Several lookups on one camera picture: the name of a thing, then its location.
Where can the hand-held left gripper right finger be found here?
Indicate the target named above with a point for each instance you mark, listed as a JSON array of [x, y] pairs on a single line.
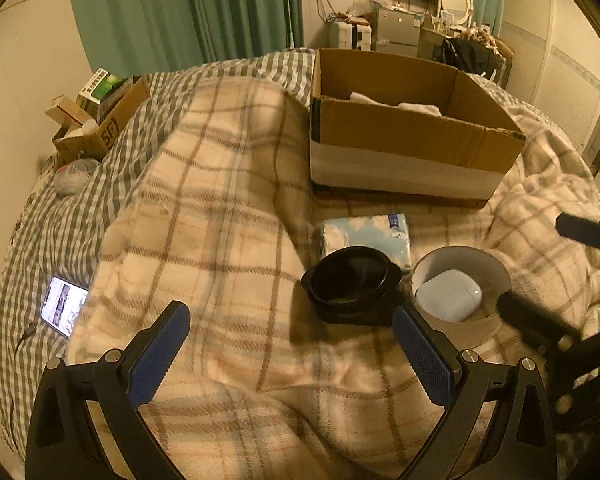
[[424, 360]]

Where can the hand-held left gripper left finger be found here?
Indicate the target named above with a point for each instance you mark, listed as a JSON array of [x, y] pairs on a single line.
[[161, 355]]

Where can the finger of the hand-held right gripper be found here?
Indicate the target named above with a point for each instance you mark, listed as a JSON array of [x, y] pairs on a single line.
[[532, 321], [587, 232]]

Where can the white earbuds case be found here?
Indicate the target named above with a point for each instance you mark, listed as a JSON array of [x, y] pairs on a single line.
[[447, 292]]

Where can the white round container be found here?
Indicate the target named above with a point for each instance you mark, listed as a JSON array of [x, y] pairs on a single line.
[[445, 260]]

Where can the black bowl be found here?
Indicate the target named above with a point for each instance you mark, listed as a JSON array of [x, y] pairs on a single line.
[[330, 287]]

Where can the light blue tissue pack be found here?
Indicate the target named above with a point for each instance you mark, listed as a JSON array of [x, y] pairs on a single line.
[[365, 232]]

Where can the large brown cardboard box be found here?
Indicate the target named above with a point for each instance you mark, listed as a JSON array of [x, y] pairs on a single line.
[[405, 160]]

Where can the smartphone with lit screen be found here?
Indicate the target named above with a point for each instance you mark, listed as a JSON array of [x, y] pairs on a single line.
[[64, 305]]

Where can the cream plaid blanket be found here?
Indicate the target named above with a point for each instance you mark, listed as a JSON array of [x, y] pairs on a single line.
[[220, 220]]

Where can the grey checked bedsheet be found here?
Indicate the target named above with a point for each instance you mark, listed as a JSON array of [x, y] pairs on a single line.
[[55, 230]]

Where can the clear plastic bag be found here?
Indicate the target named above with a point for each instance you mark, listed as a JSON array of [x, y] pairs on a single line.
[[75, 175]]

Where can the white cloth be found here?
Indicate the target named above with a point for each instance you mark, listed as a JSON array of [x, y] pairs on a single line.
[[420, 108]]

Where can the black bag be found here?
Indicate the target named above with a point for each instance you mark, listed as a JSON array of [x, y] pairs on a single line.
[[467, 57]]

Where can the small brown cardboard box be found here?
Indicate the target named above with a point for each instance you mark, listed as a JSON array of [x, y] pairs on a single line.
[[107, 125]]

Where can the small beige carton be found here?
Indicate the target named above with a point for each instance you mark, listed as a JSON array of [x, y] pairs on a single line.
[[65, 110]]

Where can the white oval mirror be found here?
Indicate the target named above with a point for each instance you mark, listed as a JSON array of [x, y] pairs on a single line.
[[455, 0]]

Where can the green and white carton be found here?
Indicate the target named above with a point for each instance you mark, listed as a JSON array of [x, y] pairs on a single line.
[[102, 85]]

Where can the silver mini fridge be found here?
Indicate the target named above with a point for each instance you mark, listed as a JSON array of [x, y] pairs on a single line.
[[395, 30]]

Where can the white appliance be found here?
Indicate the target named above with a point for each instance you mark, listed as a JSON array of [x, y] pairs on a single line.
[[345, 35]]

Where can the wide green curtain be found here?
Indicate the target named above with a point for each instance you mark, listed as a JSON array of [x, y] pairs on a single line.
[[145, 10]]

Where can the white pole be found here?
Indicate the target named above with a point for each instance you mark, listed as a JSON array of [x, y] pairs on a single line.
[[288, 10]]

